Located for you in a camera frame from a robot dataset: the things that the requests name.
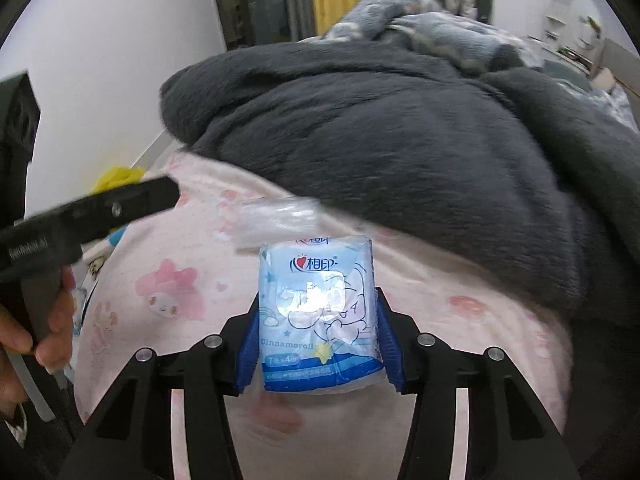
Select person's left hand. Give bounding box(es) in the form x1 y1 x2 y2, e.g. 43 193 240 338
0 266 77 413

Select pink printed bed sheet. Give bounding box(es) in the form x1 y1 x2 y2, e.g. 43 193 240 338
74 152 574 480

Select grey curtain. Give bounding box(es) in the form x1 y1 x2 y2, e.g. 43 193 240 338
272 0 319 44

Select blue patterned blanket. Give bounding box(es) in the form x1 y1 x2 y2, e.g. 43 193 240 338
324 0 547 80

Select clear plastic bag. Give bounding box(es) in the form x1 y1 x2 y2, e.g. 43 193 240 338
236 197 322 252

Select yellow plastic bag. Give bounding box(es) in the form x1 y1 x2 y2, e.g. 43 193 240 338
92 164 145 195

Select dark door frame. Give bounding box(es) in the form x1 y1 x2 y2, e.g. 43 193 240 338
207 0 281 52

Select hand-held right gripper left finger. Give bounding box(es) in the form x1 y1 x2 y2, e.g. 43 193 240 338
60 302 262 480

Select white cabinet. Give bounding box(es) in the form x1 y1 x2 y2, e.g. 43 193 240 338
544 0 607 77

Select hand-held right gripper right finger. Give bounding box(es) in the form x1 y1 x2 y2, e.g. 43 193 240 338
375 287 583 480

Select dark grey fleece blanket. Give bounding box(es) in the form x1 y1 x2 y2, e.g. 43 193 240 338
159 40 640 322

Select blue tissue packet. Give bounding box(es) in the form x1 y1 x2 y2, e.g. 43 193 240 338
256 233 389 394

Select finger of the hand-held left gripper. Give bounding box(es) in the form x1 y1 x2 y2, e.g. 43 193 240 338
81 175 181 247

